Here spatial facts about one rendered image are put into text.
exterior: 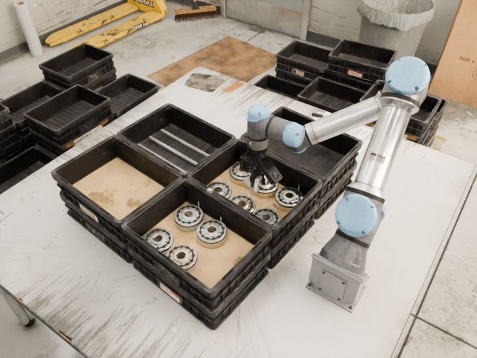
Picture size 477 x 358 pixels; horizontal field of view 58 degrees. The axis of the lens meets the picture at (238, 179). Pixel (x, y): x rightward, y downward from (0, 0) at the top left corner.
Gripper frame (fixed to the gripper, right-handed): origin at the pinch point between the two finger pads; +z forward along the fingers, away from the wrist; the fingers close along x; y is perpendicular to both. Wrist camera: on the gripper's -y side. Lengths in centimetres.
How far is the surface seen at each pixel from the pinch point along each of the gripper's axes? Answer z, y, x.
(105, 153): -3, 57, 30
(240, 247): 2.0, -12.4, 23.8
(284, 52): 40, 111, -154
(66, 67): 36, 201, -25
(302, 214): 1.1, -18.7, -1.5
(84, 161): -5, 56, 39
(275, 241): 0.7, -19.8, 14.4
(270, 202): 2.0, -6.0, 1.2
